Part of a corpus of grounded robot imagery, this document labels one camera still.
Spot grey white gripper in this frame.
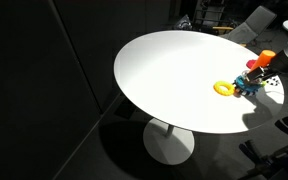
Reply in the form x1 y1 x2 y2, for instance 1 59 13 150
245 48 288 84

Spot orange peg stand blue base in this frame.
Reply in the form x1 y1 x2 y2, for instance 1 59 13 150
233 49 277 98

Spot grey chair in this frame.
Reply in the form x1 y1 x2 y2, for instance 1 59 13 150
228 4 278 47

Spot dark metal rack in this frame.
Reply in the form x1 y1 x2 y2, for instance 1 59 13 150
193 0 233 29

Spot black white striped ring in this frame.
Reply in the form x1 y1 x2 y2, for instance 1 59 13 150
266 75 281 87

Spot red toy ring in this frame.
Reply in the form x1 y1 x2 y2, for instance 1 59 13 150
245 58 260 70

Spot yellow toy ring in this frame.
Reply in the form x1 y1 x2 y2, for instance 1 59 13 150
212 80 236 97

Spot white table pedestal base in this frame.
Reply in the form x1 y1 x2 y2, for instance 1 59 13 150
142 117 196 166

